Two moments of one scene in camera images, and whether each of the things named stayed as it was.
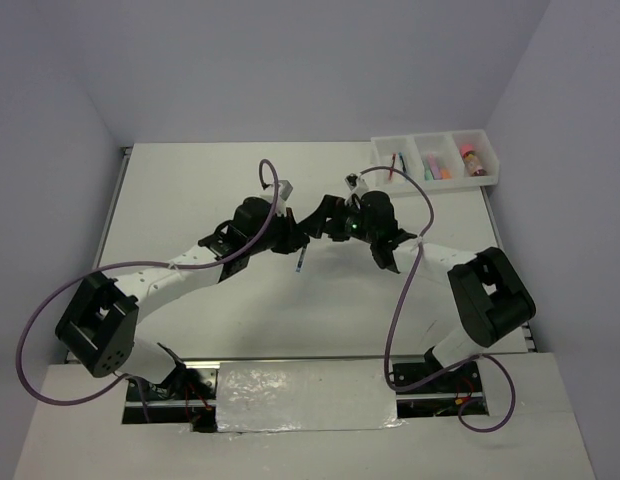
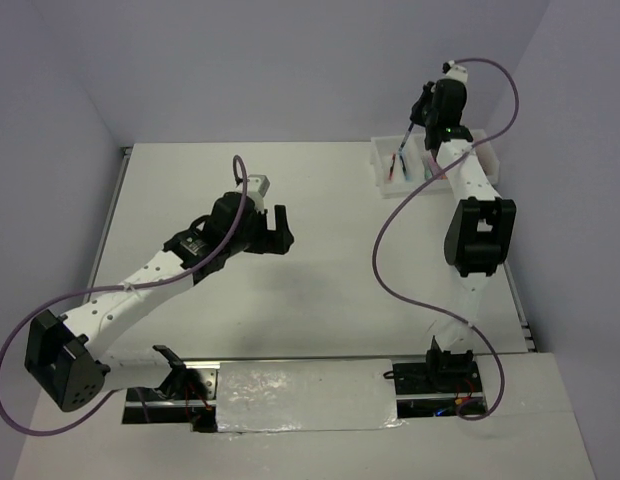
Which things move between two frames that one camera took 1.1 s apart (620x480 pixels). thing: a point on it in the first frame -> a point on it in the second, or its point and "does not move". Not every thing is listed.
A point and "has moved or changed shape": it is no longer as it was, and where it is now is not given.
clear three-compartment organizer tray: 436,160 does not move
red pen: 392,166 does not move
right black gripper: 315,223 -> 425,95
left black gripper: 293,237 -> 282,236
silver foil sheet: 270,396 does not move
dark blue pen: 301,259 -> 410,127
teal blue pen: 402,161 has moved or changed shape
